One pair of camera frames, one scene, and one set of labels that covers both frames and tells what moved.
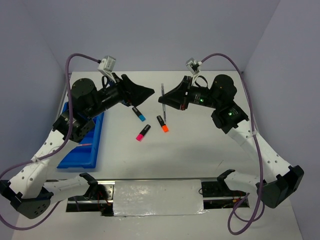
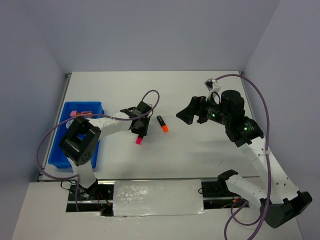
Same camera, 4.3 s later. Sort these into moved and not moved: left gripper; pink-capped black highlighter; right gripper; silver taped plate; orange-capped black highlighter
Moved: right gripper; pink-capped black highlighter; left gripper
Not moved: silver taped plate; orange-capped black highlighter
